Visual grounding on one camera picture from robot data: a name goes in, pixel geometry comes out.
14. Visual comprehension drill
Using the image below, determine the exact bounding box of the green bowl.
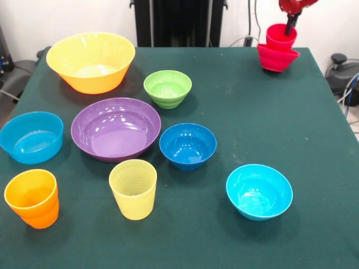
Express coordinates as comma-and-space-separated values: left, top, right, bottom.
143, 69, 193, 109

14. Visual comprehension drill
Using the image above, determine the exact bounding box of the yellow-green cup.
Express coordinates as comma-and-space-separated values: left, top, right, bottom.
108, 159, 158, 221

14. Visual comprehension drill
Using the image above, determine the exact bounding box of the dark blue bowl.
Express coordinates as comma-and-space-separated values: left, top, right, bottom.
159, 123, 218, 172

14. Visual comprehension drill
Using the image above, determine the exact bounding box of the grey pedestal foot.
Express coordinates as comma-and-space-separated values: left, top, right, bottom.
325, 54, 359, 95
5, 50, 45, 96

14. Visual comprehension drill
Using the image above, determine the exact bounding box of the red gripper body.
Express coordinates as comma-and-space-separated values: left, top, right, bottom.
278, 0, 320, 15

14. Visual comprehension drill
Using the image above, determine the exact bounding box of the blue ribbed bowl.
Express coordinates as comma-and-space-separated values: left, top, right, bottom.
0, 111, 65, 165

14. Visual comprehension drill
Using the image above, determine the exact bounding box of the dark green tablecloth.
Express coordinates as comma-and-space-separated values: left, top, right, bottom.
0, 46, 359, 269

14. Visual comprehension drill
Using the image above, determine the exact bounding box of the red-pink bowl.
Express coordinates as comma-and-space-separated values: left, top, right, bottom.
256, 43, 301, 73

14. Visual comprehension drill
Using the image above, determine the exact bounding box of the large orange bowl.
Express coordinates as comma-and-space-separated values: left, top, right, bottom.
45, 31, 136, 95

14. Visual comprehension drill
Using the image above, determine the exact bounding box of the cyan bowl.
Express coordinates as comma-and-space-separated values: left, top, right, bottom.
225, 164, 294, 222

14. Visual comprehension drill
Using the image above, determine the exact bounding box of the red-pink cup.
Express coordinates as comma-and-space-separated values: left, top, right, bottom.
265, 24, 298, 53

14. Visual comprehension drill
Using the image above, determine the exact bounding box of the orange cup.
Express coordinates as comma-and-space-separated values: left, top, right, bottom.
3, 168, 60, 230

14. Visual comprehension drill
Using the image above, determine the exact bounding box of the black device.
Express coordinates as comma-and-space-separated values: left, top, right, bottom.
0, 25, 15, 76

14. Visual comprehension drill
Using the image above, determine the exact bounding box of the large purple bowl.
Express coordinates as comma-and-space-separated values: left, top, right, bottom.
70, 97, 162, 163

